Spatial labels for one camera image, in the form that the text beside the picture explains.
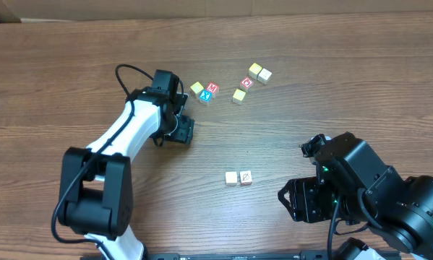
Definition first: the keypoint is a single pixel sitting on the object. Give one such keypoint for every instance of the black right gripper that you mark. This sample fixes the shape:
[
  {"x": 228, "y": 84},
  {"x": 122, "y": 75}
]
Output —
[{"x": 303, "y": 201}]

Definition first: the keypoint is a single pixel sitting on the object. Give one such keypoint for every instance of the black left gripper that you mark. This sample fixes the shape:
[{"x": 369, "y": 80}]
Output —
[{"x": 183, "y": 130}]

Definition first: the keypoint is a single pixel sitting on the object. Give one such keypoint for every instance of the leaf picture wooden block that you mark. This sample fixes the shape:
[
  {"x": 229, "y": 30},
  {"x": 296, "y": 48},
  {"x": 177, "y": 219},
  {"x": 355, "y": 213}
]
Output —
[{"x": 245, "y": 177}]

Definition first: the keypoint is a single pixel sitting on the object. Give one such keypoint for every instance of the yellow S wooden block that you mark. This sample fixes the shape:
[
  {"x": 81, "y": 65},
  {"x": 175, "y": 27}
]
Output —
[{"x": 231, "y": 178}]

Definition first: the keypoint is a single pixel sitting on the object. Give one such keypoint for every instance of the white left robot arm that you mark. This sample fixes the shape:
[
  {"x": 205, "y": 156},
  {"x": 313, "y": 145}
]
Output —
[{"x": 95, "y": 194}]

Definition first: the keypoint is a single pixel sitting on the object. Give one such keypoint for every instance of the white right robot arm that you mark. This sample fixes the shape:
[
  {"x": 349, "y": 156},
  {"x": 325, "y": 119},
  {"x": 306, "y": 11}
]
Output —
[{"x": 353, "y": 185}]

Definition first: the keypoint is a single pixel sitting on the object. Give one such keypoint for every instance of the blue X wooden block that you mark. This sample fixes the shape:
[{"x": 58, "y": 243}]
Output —
[{"x": 205, "y": 97}]

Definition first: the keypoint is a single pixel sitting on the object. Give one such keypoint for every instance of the yellow block beside M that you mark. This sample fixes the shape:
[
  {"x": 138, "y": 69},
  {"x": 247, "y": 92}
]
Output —
[{"x": 196, "y": 89}]

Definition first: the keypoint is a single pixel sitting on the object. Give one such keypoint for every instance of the red M wooden block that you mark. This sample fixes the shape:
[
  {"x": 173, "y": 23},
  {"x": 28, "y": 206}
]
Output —
[{"x": 213, "y": 88}]

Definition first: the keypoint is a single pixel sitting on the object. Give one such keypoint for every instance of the red top wooden block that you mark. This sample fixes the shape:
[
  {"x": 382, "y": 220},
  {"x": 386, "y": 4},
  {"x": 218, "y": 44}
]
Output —
[{"x": 246, "y": 84}]

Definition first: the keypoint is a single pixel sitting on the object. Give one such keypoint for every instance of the yellow top wooden block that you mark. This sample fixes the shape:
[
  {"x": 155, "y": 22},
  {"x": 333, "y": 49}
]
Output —
[{"x": 254, "y": 70}]

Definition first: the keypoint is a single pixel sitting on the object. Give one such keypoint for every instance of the plain cream wooden block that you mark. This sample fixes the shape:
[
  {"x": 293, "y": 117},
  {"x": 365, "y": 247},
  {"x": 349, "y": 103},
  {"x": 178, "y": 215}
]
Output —
[{"x": 264, "y": 76}]

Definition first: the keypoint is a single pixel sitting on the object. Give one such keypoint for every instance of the cardboard backdrop panel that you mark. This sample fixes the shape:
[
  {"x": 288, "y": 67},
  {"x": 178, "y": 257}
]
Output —
[{"x": 16, "y": 10}]

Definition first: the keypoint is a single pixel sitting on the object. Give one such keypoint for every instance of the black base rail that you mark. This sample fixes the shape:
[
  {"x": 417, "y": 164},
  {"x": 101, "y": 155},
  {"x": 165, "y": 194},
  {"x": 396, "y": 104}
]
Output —
[{"x": 302, "y": 255}]

